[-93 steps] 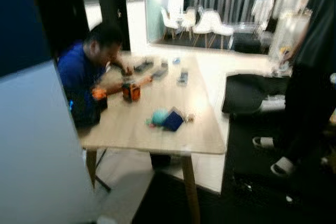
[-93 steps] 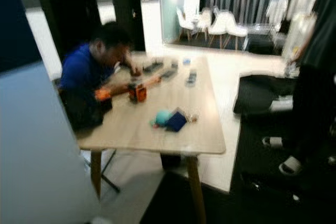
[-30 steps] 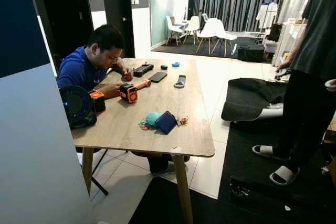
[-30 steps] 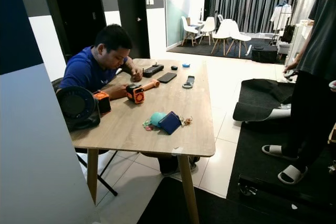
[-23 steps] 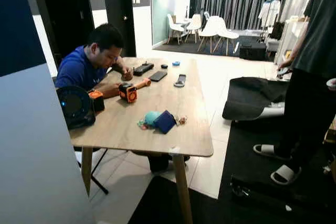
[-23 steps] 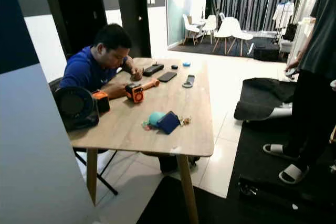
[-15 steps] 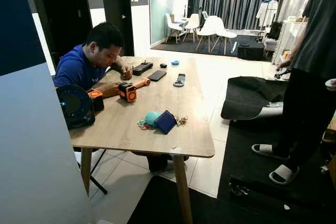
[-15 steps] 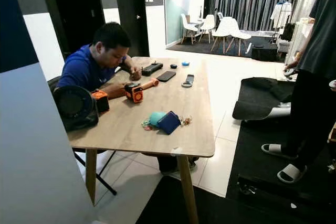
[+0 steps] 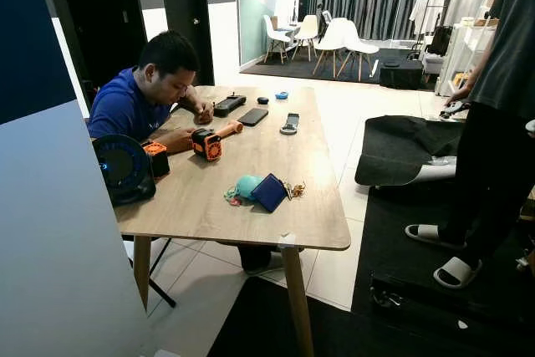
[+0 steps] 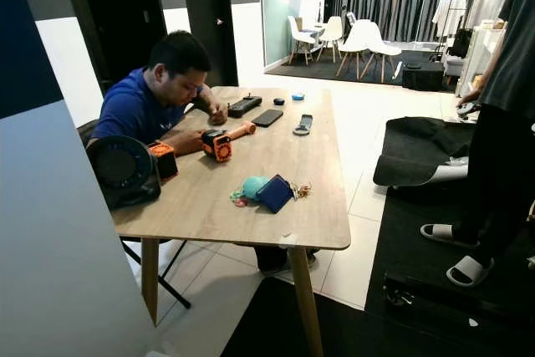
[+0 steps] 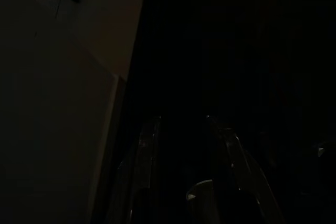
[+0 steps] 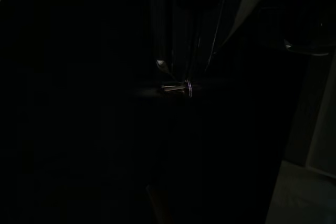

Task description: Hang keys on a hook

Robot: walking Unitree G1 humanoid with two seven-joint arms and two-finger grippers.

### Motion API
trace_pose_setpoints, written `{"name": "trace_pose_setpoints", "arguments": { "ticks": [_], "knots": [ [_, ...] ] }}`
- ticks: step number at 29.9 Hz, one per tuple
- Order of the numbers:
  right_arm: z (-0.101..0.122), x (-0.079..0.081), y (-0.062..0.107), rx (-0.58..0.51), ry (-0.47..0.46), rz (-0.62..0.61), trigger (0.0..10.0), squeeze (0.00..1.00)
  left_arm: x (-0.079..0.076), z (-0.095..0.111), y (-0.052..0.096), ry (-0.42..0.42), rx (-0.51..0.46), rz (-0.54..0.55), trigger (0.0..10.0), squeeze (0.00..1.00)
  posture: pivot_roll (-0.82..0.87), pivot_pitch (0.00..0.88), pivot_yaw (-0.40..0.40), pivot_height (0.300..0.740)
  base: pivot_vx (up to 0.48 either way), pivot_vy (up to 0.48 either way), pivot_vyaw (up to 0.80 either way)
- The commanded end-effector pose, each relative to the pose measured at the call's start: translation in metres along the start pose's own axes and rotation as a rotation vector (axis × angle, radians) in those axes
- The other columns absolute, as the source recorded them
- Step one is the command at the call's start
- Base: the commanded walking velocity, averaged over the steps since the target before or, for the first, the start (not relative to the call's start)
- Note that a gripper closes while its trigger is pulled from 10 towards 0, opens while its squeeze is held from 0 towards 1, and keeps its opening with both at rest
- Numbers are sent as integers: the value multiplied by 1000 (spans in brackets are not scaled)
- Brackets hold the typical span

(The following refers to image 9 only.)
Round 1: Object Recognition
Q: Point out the standing person in dark clothes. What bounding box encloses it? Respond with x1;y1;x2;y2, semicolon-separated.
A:
405;0;535;290

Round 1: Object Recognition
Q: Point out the white cylindrical object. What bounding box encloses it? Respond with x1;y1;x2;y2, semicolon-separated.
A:
407;156;459;185

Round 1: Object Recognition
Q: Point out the white shelf cart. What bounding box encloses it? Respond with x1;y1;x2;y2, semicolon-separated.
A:
435;18;499;99

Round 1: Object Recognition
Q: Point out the black draped cloth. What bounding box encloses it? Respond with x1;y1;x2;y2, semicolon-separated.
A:
355;115;466;188

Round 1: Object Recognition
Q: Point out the black bag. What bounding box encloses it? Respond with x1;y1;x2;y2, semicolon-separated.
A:
428;26;454;58

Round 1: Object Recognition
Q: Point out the black box on floor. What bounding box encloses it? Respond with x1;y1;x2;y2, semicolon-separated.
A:
380;59;425;91

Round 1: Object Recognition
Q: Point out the black floor mat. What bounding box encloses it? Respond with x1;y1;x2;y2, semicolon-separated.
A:
209;181;535;357

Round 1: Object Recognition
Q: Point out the black hard case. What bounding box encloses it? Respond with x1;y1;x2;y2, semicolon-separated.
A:
370;269;535;333

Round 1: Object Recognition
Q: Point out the white hanging shirt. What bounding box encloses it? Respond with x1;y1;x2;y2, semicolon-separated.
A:
410;0;445;37

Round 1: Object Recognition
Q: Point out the metal clothes rack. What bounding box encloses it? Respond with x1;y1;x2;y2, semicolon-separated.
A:
393;0;460;49

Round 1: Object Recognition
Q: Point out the white chair with wooden legs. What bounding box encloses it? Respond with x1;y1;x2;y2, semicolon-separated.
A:
339;20;380;83
313;18;349;79
293;14;320;62
262;14;294;64

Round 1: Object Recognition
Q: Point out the dark grey rug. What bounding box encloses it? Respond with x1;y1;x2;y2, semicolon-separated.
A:
242;49;441;91

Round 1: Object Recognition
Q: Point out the dark blue wallet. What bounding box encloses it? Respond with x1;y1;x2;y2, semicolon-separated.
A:
251;174;290;214

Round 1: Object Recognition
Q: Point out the black smartphone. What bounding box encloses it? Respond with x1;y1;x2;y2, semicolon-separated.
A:
238;108;270;128

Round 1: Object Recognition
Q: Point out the black remote controller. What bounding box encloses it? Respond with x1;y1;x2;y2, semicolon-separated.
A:
213;94;247;119

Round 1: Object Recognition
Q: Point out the light wooden table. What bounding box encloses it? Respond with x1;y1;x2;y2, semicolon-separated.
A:
113;85;353;357

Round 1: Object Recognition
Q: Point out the orange black power tool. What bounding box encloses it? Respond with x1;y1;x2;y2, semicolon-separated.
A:
191;120;245;163

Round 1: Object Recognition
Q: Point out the black door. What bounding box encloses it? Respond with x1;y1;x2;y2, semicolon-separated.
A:
157;0;216;87

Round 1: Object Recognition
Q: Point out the orange black battery pack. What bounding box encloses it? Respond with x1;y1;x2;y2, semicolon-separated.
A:
142;140;171;180

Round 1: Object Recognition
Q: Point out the black round fan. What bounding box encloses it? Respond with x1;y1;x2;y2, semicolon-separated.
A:
92;134;158;208

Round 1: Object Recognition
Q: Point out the seated man in blue shirt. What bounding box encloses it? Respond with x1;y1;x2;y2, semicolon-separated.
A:
88;31;285;277

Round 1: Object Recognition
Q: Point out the gold key ring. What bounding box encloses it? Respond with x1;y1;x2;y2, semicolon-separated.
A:
286;181;307;201

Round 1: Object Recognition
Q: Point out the teal plush keychain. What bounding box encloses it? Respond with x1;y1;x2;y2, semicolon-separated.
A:
224;175;262;208

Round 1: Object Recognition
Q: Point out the black chair leg frame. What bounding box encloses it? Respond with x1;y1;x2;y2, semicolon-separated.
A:
125;238;177;309

